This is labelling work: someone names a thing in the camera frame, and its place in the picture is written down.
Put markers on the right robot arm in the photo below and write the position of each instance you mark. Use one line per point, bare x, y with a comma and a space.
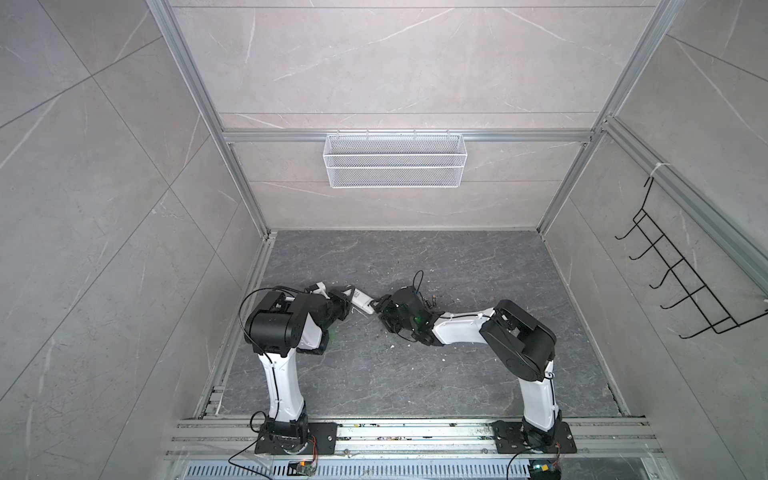
524, 345

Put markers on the black wire hook rack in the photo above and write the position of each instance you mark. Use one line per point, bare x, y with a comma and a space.
681, 270

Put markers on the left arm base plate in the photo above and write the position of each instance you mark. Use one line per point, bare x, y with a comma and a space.
294, 438

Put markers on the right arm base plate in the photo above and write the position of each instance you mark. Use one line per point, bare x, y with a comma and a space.
520, 437

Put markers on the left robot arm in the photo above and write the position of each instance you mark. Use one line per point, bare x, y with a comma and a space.
284, 323

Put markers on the aluminium front rail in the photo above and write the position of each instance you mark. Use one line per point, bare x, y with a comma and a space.
413, 438

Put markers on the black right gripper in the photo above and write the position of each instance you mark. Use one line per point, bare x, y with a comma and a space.
384, 308

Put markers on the white wire mesh basket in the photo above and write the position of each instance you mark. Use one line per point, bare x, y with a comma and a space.
368, 161

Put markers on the aluminium corner frame post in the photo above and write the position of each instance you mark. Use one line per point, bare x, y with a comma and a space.
660, 22

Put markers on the white remote control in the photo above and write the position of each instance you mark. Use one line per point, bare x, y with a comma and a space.
362, 301

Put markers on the left aluminium frame post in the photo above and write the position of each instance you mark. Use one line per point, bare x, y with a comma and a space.
170, 30

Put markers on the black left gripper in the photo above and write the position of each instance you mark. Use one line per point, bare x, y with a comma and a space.
342, 299

